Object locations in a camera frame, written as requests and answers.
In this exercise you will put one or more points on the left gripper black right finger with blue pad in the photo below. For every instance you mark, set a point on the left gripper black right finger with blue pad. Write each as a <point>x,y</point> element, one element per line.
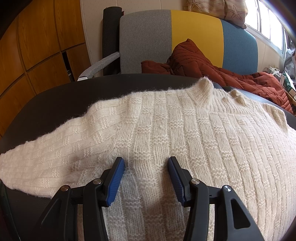
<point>232,220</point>

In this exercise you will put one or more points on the black rolled mat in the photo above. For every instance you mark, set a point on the black rolled mat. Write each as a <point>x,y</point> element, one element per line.
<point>110,30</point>

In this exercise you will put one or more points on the grey yellow blue sofa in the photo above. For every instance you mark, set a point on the grey yellow blue sofa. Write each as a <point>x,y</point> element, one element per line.
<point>154,34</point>

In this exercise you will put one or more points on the beige starfish pattern curtain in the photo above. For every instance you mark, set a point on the beige starfish pattern curtain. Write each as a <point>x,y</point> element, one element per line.
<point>232,11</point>

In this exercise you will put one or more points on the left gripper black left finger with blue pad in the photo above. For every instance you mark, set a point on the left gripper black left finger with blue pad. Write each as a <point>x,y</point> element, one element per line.
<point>59,220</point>

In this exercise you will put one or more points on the cream knitted sweater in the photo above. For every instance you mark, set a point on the cream knitted sweater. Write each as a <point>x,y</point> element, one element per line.
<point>222,138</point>

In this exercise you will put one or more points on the cluttered wooden side shelf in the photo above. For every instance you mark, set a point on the cluttered wooden side shelf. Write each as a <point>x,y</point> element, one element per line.
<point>288,87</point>

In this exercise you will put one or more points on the orange wooden cabinet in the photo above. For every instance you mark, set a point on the orange wooden cabinet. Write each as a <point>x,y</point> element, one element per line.
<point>41,48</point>

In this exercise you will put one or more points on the rust red quilted jacket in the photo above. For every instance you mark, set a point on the rust red quilted jacket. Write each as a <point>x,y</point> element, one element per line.
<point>188,60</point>

